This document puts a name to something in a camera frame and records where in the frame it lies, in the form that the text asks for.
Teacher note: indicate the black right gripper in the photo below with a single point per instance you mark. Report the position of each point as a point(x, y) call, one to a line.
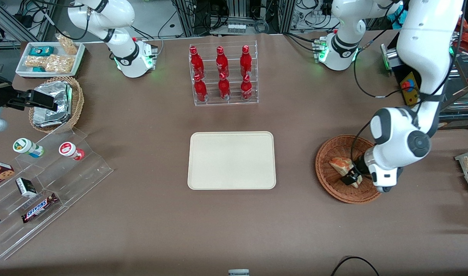
point(0, 95)

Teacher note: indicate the red cola bottle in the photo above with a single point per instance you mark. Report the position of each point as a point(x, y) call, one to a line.
point(224, 88)
point(200, 90)
point(246, 89)
point(221, 61)
point(245, 60)
point(196, 61)

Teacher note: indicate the foil wrapped package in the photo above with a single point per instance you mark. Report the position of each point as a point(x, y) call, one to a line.
point(51, 90)

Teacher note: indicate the oval light wicker basket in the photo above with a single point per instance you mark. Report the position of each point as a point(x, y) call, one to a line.
point(77, 103)

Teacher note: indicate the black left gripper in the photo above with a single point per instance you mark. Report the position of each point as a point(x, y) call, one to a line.
point(360, 165)

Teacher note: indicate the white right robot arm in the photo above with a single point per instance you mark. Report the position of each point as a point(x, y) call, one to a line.
point(122, 50)

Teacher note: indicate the cream rectangular tray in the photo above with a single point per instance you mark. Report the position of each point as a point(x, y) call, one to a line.
point(231, 160)

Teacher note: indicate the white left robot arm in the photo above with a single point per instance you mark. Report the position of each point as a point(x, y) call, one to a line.
point(429, 38)

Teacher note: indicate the red lid yoghurt bottle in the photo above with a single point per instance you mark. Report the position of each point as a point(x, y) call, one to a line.
point(70, 150)

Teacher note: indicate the Snickers chocolate bar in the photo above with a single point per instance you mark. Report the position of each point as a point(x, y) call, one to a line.
point(39, 207)

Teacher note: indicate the red cookie box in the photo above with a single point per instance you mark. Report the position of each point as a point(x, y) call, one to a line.
point(0, 172)

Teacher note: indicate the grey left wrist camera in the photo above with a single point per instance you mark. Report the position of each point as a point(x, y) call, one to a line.
point(387, 178)

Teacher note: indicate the clear acrylic stepped stand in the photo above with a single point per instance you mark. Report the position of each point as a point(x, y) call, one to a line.
point(76, 176)

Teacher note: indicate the metal snack tray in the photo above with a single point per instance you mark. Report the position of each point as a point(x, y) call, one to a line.
point(459, 156)

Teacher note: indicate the small teal snack packet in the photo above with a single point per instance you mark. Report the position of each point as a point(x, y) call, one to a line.
point(38, 69)

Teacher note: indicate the green lid yoghurt bottle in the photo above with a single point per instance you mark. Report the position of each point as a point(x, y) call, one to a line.
point(26, 147)

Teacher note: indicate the small grey device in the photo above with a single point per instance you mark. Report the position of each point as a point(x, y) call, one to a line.
point(238, 272)

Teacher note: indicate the white rectangular snack tray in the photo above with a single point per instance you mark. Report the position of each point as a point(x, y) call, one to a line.
point(23, 71)

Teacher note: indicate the round brown wicker basket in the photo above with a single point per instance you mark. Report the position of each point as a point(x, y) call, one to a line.
point(326, 172)

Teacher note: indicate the green rimmed metal cylinder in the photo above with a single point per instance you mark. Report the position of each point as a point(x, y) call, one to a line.
point(387, 56)

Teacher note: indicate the black appliance with yellow label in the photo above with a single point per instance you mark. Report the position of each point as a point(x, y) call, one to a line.
point(406, 78)

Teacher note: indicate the clear bag of crackers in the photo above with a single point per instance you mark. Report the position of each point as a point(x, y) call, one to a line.
point(35, 61)
point(60, 63)
point(68, 45)

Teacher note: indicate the triangular sandwich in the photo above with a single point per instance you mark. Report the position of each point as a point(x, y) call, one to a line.
point(339, 165)

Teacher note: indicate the clear acrylic bottle rack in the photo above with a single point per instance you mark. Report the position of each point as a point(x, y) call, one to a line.
point(234, 100)

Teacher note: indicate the teal cloth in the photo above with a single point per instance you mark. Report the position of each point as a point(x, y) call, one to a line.
point(396, 17)

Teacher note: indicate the small black white carton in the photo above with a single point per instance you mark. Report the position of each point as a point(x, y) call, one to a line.
point(25, 187)

